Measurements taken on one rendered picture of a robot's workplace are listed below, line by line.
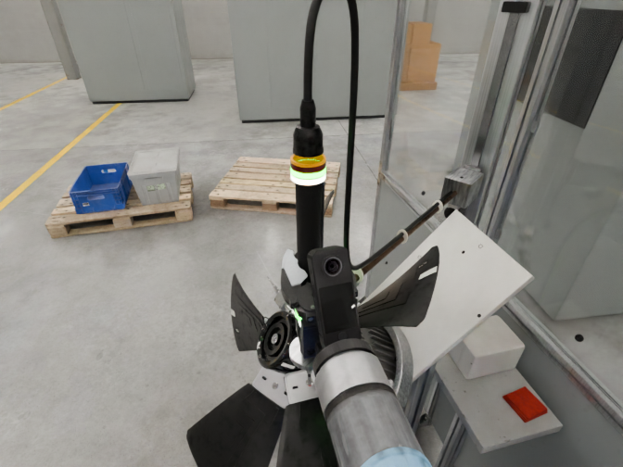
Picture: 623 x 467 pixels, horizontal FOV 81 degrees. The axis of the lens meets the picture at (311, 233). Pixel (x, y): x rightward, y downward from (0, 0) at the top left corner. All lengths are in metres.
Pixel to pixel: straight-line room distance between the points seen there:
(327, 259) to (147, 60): 7.50
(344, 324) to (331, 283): 0.05
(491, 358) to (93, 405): 1.95
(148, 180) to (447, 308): 3.06
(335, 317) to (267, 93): 5.76
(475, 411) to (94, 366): 2.05
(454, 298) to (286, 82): 5.45
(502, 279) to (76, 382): 2.25
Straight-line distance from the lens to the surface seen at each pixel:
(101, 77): 8.13
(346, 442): 0.37
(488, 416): 1.19
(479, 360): 1.18
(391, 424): 0.37
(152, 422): 2.22
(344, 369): 0.39
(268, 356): 0.79
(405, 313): 0.56
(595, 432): 1.25
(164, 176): 3.54
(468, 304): 0.84
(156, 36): 7.72
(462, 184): 1.02
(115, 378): 2.46
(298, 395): 0.74
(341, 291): 0.42
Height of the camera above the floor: 1.81
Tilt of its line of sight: 34 degrees down
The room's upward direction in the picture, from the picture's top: straight up
